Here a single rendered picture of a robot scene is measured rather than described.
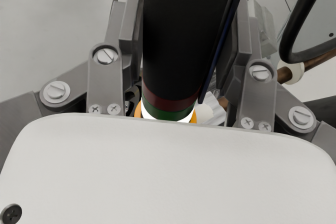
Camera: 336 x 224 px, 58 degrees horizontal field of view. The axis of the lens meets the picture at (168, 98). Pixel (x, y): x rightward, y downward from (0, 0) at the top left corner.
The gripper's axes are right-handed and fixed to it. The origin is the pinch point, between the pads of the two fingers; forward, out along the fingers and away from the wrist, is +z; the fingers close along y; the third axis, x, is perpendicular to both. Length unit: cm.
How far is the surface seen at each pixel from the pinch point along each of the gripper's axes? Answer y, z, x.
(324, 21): 71, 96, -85
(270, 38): 20, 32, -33
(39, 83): -73, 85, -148
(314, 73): 26.3, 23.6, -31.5
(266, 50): 20, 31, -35
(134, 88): -4.1, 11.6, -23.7
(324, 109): 14.6, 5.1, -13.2
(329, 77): 27.7, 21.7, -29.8
